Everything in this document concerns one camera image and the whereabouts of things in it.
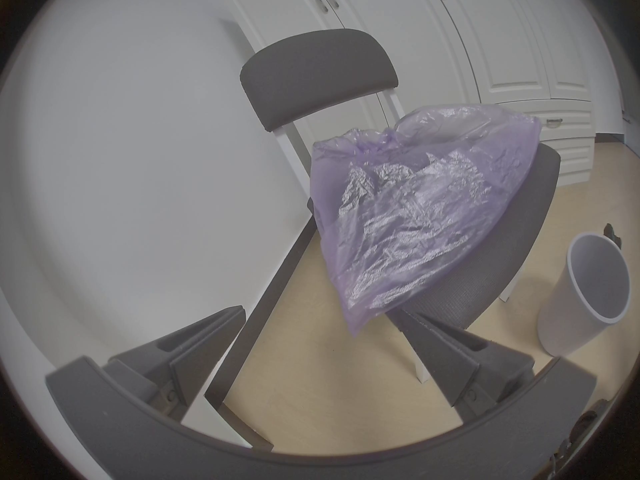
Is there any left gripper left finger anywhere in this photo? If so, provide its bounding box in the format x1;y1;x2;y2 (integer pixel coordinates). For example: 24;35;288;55
102;305;246;421

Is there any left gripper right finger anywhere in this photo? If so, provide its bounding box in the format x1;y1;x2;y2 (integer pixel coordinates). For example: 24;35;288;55
398;309;537;424

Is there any purple plastic bag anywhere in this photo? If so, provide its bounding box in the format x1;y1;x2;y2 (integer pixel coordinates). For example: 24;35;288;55
308;104;543;339

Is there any white trash bin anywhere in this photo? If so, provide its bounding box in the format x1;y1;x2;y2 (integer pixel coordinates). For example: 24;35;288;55
537;233;631;358

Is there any grey and white chair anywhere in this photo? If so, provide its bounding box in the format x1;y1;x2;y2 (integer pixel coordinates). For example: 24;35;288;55
239;29;562;384

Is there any white wardrobe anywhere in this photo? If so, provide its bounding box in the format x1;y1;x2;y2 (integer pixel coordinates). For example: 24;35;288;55
207;0;596;189

